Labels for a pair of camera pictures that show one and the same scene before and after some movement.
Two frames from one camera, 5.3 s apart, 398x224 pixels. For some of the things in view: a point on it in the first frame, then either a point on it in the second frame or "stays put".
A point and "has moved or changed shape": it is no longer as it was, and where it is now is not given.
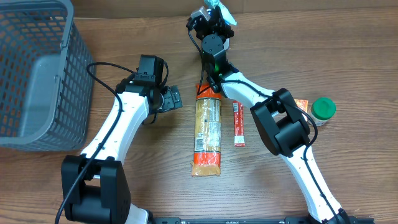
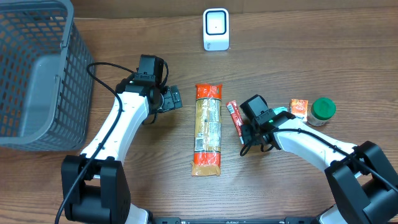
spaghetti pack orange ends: [207, 156] stays put
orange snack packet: [302, 104] stays put
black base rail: [231, 220] stays put
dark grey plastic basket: [47, 77] stays put
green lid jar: [321, 110] stays put
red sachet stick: [238, 124] has moved or changed shape
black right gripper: [215, 23] → [247, 140]
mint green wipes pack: [225, 15] has moved or changed shape
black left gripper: [173, 98] stays put
